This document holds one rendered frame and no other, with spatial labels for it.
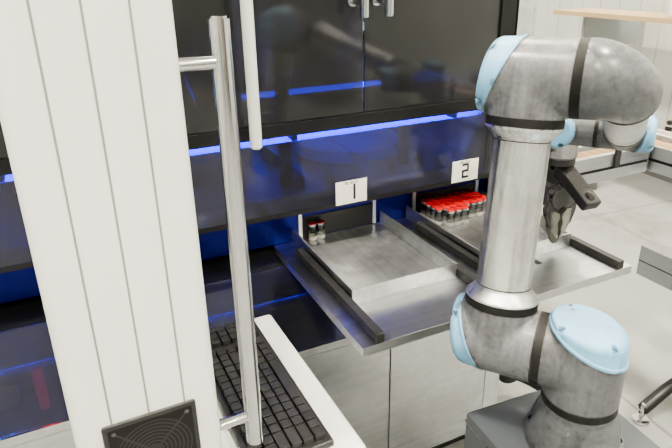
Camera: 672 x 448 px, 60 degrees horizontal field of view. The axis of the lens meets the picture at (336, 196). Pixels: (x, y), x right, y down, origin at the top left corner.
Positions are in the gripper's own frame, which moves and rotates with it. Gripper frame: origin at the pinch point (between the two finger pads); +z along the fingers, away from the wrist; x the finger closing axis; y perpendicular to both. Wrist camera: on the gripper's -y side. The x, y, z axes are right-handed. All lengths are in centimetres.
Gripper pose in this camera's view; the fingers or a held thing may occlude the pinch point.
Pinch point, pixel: (556, 239)
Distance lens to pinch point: 149.0
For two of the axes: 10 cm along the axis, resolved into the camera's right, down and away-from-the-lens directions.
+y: -4.3, -3.1, 8.5
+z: 0.2, 9.3, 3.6
